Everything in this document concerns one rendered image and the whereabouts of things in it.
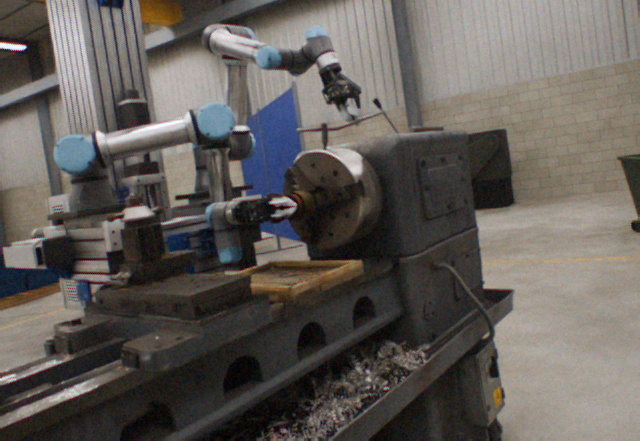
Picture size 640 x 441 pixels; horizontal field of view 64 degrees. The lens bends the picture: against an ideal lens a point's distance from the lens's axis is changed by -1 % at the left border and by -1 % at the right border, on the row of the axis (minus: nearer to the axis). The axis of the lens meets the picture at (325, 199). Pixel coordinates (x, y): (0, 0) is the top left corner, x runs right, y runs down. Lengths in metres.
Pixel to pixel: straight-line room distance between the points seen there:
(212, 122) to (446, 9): 10.80
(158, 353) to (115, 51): 1.40
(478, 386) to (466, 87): 10.18
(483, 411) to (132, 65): 1.83
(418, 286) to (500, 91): 10.07
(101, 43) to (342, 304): 1.31
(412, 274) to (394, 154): 0.38
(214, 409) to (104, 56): 1.39
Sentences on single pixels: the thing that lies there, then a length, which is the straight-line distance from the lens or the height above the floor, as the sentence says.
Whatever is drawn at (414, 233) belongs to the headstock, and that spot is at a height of 0.93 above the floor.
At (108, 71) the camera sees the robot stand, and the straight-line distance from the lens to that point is 2.12.
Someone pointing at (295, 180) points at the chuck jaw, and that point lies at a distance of 1.59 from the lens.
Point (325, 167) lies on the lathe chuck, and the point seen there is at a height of 1.18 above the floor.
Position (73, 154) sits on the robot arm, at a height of 1.32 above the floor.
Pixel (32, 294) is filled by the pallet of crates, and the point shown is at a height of 0.09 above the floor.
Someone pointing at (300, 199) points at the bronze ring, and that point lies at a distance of 1.51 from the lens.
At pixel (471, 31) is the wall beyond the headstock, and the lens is 11.96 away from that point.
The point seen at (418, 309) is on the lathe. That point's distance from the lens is 1.70.
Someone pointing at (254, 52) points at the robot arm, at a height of 1.60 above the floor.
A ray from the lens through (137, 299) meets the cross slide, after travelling 1.20.
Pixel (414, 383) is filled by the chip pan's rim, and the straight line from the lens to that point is 1.51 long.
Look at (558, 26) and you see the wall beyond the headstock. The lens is 11.65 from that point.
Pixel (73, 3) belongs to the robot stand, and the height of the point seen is 1.91.
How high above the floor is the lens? 1.17
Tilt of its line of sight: 3 degrees down
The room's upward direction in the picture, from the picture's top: 8 degrees counter-clockwise
